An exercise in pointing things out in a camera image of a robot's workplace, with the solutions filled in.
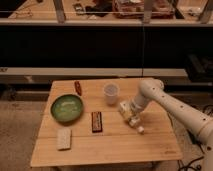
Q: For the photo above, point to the small red snack packet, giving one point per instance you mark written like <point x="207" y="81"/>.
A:
<point x="78" y="88"/>

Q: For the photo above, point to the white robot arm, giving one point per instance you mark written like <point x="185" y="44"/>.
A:
<point x="198" y="123"/>

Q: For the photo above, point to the wooden table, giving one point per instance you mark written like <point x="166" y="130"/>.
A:
<point x="117" y="143"/>

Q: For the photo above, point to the clear plastic cup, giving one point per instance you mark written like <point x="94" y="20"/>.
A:
<point x="111" y="92"/>

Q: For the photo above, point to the white sponge block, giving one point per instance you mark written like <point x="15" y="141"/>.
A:
<point x="64" y="139"/>

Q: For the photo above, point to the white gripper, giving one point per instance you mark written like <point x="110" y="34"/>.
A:
<point x="136" y="108"/>

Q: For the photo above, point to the green ceramic bowl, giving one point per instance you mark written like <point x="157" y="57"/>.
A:
<point x="67" y="108"/>

